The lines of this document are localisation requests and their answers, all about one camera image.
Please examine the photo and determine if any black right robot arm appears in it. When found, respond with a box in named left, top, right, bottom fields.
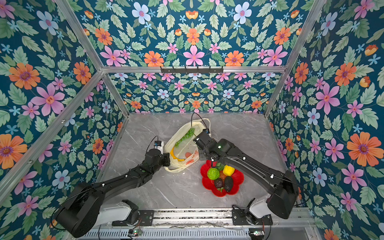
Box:
left=193, top=130, right=299, bottom=220

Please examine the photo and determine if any aluminium frame corner post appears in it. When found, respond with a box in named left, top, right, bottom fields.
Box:
left=264, top=0, right=327, bottom=119
left=56, top=1, right=129, bottom=118

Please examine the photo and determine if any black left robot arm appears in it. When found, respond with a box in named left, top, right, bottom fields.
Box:
left=54, top=149, right=171, bottom=238

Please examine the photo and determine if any aluminium frame crossbar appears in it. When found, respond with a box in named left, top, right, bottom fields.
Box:
left=102, top=66, right=286, bottom=74
left=1, top=71, right=104, bottom=203

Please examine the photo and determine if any green fake lime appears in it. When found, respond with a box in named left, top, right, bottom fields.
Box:
left=216, top=163, right=225, bottom=171

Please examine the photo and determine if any dark brown fake fruit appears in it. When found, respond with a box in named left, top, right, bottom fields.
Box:
left=214, top=178, right=224, bottom=189

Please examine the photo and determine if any light green fake fruit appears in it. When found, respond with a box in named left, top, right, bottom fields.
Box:
left=207, top=168, right=220, bottom=181

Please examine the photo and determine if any yellow fake lemon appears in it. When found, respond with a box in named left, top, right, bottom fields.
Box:
left=223, top=165, right=236, bottom=177

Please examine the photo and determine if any aluminium frame back crossbar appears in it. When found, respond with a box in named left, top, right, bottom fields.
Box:
left=102, top=66, right=286, bottom=74

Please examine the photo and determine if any dark avocado fake fruit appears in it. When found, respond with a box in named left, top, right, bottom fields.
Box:
left=224, top=176, right=234, bottom=193

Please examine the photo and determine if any red fake strawberry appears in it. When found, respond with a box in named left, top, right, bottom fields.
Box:
left=185, top=152, right=192, bottom=159

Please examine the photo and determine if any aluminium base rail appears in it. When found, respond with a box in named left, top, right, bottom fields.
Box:
left=81, top=208, right=322, bottom=240

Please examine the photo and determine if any green fake grape bunch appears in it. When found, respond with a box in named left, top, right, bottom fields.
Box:
left=175, top=128, right=195, bottom=148

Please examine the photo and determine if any aluminium frame left crossbar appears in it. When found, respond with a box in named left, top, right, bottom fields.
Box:
left=1, top=71, right=104, bottom=203

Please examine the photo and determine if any aluminium frame corner post left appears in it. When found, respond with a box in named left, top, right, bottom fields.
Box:
left=56, top=1, right=129, bottom=118

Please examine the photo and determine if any black hook rack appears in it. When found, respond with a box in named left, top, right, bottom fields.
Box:
left=160, top=67, right=224, bottom=74

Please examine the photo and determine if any aluminium frame corner post right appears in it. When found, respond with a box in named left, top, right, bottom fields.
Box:
left=264, top=0, right=327, bottom=119

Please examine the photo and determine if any orange yellow fake banana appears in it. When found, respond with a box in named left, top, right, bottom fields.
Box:
left=171, top=147, right=186, bottom=162

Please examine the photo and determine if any yellow printed plastic bag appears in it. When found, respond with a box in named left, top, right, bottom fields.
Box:
left=164, top=118, right=211, bottom=173

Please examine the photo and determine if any red flower-shaped plate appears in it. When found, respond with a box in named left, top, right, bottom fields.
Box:
left=200, top=160, right=245, bottom=198

